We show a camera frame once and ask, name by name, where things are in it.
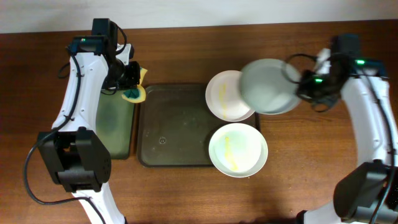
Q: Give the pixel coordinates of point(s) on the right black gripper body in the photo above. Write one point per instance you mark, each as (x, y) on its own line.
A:
(311, 89)

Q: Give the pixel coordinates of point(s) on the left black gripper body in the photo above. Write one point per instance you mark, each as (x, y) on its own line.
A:
(124, 76)

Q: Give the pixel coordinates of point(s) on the green and yellow sponge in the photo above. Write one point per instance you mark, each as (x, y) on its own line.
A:
(138, 93)

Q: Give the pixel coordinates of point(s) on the light grey plate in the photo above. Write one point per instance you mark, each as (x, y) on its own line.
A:
(265, 87)

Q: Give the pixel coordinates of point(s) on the pink rimmed white plate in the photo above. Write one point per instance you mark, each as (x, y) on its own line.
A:
(223, 97)

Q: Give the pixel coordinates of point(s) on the white plate yellow stain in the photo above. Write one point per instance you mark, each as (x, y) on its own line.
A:
(238, 150)

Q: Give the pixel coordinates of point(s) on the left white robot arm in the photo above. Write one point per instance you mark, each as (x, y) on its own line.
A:
(72, 152)

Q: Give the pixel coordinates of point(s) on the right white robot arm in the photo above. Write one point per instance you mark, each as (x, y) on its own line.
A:
(369, 193)

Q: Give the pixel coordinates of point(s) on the small green tray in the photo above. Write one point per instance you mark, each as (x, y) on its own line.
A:
(114, 121)

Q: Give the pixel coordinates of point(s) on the large dark brown tray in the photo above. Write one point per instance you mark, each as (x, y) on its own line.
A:
(175, 126)

